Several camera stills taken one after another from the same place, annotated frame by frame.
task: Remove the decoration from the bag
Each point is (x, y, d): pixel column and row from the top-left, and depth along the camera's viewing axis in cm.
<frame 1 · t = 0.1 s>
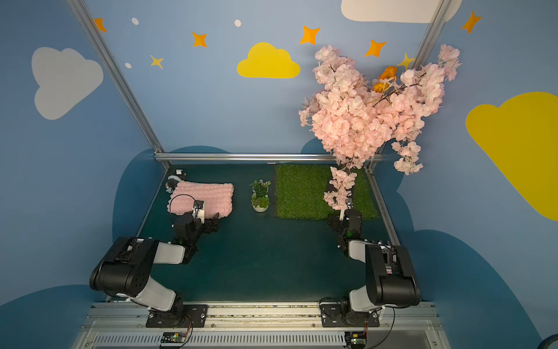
left hand: (206, 209, 94), fingers open
right hand: (345, 211, 95), fingers open
pink knitted bag: (218, 198, 102), point 5 cm above the table
small potted succulent plant: (260, 198, 103), point 5 cm above the table

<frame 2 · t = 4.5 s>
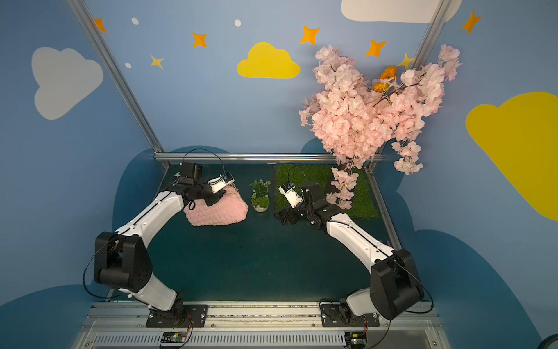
left hand: (220, 185, 90), fingers closed
right hand: (286, 205, 85), fingers open
pink knitted bag: (232, 207, 90), point 13 cm above the table
the other named things where they were.

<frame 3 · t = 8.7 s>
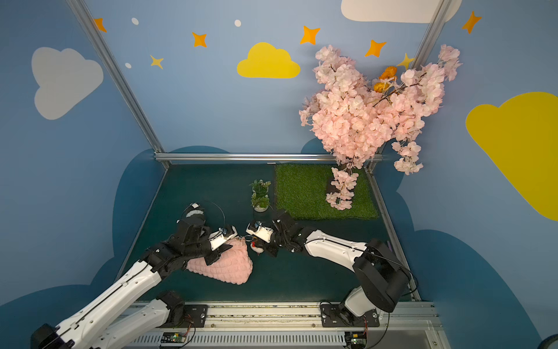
left hand: (227, 238, 78), fingers closed
right hand: (259, 239, 83), fingers closed
pink knitted bag: (234, 265, 78), point 10 cm above the table
the other named things where they were.

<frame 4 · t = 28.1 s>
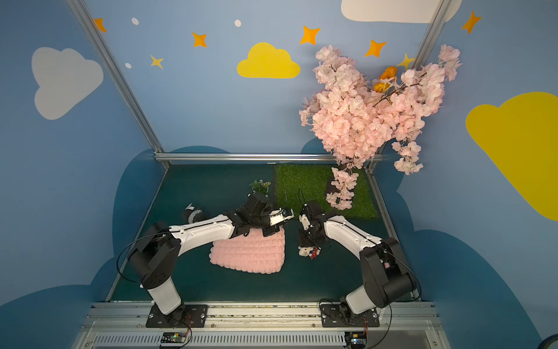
left hand: (283, 216, 87), fingers closed
right hand: (305, 240, 89), fingers closed
pink knitted bag: (259, 250, 85), point 7 cm above the table
white cat plush keychain: (312, 251, 88), point 3 cm above the table
the other named things where they were.

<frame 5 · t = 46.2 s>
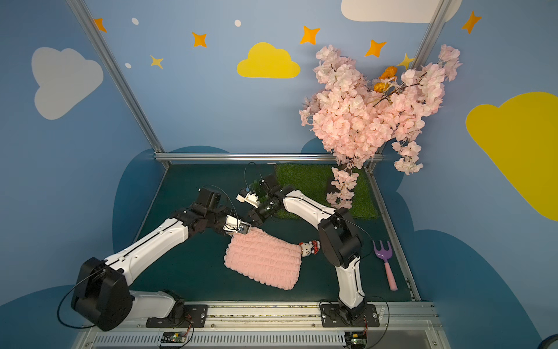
left hand: (237, 211, 85), fingers open
right hand: (246, 221, 84), fingers closed
pink knitted bag: (265, 257, 84), point 6 cm above the table
purple pink toy rake: (386, 254, 92), on the table
